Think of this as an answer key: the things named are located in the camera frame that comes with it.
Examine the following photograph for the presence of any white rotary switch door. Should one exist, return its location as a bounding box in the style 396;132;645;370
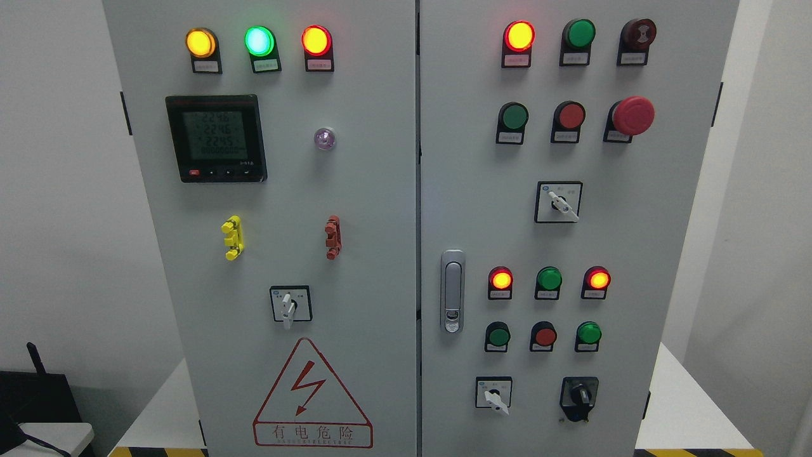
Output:
269;284;313;329

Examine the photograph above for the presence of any green lit indicator light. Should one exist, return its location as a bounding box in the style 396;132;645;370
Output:
244;26;281;74

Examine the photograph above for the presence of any red terminal clip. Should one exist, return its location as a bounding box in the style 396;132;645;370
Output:
324;215;343;260

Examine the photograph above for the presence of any red lit indicator lower left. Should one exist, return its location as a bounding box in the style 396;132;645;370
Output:
488;266;513;300

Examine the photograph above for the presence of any small clear light bulb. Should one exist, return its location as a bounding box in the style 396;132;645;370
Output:
313;128;337;151

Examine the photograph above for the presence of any green push button lower left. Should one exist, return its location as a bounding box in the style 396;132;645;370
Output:
484;321;511;353

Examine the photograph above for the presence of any green push button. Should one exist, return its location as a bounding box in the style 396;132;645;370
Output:
574;321;603;353
495;102;530;145
484;321;511;353

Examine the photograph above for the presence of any green indicator lower middle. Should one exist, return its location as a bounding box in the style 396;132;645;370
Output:
535;266;563;300

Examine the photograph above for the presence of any green push button upper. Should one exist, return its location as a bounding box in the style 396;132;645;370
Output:
495;102;530;145

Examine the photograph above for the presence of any left grey cabinet door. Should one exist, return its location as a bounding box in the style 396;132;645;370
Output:
103;1;418;456

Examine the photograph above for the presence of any grey cabinet door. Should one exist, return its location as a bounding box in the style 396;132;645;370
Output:
103;1;418;456
420;1;738;456

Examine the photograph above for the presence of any yellow terminal clip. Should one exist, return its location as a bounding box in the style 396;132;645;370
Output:
221;215;244;262

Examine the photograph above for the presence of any red push button lower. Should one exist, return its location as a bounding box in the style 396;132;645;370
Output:
530;321;558;352

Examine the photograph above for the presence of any red push button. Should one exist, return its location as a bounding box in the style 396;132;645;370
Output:
530;321;558;352
550;100;586;143

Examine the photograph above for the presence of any right grey cabinet door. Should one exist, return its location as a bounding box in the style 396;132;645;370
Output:
420;1;738;456

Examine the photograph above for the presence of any red lit indicator lower right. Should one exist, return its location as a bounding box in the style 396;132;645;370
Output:
581;266;611;299

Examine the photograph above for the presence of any red push button upper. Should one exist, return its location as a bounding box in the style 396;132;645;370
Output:
550;100;586;143

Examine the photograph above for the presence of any red electric hazard warning sticker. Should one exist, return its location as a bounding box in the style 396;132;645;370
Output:
253;338;374;449

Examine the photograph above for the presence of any red lit indicator light left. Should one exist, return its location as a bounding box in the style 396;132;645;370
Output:
301;24;334;72

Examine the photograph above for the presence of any black digital power meter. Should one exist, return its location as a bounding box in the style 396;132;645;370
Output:
165;95;267;183

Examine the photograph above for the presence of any green push button lower right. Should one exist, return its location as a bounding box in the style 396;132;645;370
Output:
574;321;603;353

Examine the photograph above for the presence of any red lit indicator top right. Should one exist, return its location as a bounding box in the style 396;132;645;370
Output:
501;20;535;69

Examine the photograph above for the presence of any red emergency stop mushroom button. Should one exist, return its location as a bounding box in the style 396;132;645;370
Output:
603;96;655;143

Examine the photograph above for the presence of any green indicator top right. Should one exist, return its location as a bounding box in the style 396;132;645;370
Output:
559;18;596;67

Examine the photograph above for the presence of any yellow indicator light top left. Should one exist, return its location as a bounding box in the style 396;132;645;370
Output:
185;28;221;74

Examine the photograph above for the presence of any dark red buzzer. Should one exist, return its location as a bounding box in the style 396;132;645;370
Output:
617;18;657;66

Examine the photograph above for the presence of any white box bottom left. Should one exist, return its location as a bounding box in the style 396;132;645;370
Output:
2;423;95;456

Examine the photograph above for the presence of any black device with antenna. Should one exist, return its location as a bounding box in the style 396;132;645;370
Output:
1;342;82;456

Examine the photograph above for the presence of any silver door latch handle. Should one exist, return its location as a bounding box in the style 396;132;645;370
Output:
439;249;465;333

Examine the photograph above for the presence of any white rotary switch upper right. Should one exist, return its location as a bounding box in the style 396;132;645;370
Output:
535;180;583;223

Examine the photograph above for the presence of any white rotary switch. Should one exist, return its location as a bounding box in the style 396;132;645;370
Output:
475;376;513;416
535;180;583;223

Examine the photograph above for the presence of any white rotary switch bottom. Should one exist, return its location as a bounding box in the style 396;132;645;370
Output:
475;376;513;416

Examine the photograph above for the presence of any black rotary selector switch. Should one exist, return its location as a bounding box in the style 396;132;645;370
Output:
560;376;599;422

